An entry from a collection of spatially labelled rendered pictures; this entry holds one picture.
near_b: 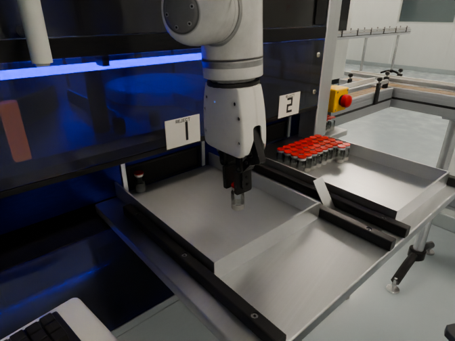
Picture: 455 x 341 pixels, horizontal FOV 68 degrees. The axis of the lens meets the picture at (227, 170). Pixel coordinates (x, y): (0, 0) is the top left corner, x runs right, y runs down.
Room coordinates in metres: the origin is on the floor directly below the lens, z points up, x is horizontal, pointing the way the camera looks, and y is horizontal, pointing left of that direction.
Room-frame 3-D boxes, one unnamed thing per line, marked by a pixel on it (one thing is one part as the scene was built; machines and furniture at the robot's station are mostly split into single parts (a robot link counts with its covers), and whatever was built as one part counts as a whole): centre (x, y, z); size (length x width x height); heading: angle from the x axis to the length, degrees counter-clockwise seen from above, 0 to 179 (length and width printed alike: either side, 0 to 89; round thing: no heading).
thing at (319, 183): (0.56, -0.23, 0.91); 0.14 x 0.03 x 0.06; 41
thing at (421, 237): (1.40, -0.98, 0.46); 0.09 x 0.09 x 0.77; 41
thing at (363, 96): (1.37, -0.46, 0.92); 0.69 x 0.16 x 0.16; 131
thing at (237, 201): (0.49, -0.02, 0.97); 0.02 x 0.02 x 0.04
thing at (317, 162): (0.80, -0.24, 0.90); 0.18 x 0.02 x 0.05; 131
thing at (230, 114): (0.49, -0.01, 1.11); 0.10 x 0.08 x 0.11; 37
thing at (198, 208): (0.60, 0.03, 0.90); 0.34 x 0.26 x 0.04; 41
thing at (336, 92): (1.07, -0.33, 0.99); 0.08 x 0.07 x 0.07; 41
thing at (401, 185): (0.74, -0.30, 0.90); 0.34 x 0.26 x 0.04; 41
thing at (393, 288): (1.40, -0.98, 0.07); 0.50 x 0.08 x 0.14; 131
